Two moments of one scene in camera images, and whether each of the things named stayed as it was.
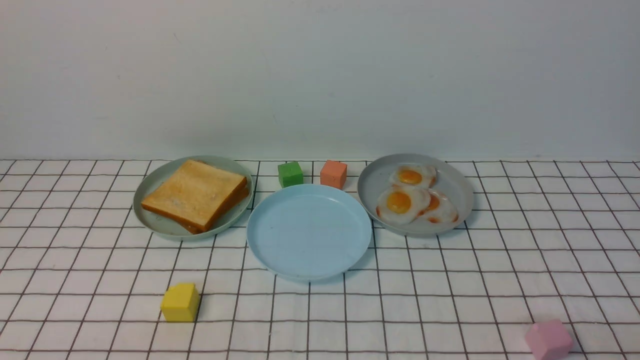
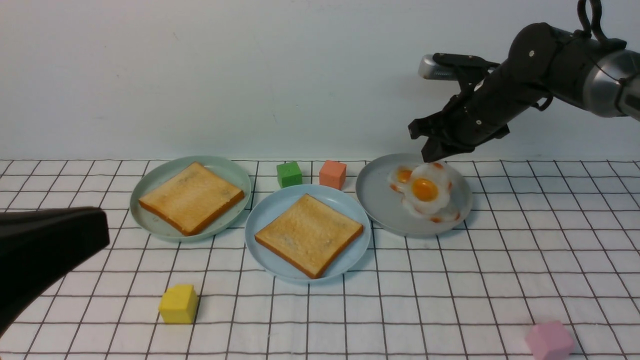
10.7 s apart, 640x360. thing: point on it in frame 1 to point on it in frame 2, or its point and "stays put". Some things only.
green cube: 290,174 stays put
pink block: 549,340 stays put
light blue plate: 309,232 stays put
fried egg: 401,205 to 428,188
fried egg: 413,174 stays put
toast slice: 194,193 to 310,235
